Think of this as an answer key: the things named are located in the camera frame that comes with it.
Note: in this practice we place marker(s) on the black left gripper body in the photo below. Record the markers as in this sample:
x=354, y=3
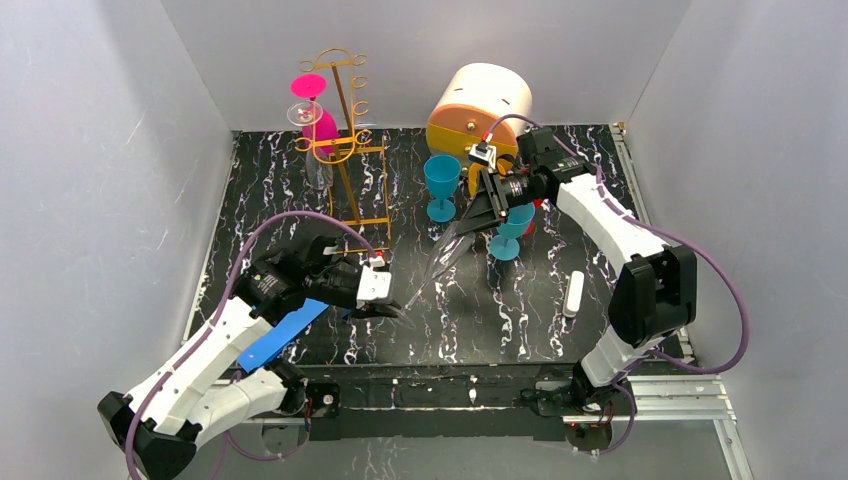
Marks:
x=357, y=307

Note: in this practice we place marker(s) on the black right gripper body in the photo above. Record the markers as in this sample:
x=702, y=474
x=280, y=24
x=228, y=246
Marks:
x=493, y=196

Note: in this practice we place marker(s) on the teal wine glass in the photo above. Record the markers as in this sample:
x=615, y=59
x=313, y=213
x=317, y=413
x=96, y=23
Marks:
x=442, y=173
x=504, y=245

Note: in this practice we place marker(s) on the clear wine glass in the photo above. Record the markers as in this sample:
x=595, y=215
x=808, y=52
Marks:
x=307, y=115
x=446, y=253

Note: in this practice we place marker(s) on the red plastic wine glass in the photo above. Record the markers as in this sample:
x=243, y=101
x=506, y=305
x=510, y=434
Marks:
x=531, y=225

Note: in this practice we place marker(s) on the yellow plastic wine glass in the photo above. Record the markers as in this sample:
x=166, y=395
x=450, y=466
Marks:
x=475, y=184

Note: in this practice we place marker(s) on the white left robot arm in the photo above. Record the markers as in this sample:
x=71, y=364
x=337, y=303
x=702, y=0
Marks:
x=162, y=422

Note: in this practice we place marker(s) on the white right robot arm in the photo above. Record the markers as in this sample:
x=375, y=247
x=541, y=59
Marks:
x=655, y=292

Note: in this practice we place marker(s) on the magenta plastic wine glass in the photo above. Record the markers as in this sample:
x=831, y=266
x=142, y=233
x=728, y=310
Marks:
x=310, y=86

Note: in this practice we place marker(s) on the blue flat card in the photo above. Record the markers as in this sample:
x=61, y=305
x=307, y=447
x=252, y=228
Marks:
x=269, y=346

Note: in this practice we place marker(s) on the round pastel drawer cabinet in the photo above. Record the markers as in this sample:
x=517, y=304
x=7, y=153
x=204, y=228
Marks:
x=477, y=95

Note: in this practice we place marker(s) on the white oblong remote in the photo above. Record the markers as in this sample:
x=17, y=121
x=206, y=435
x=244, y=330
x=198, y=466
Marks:
x=573, y=294

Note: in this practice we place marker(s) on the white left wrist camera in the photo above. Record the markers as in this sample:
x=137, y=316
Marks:
x=375, y=282

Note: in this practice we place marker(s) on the gold wire glass rack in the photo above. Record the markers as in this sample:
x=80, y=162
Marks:
x=354, y=142

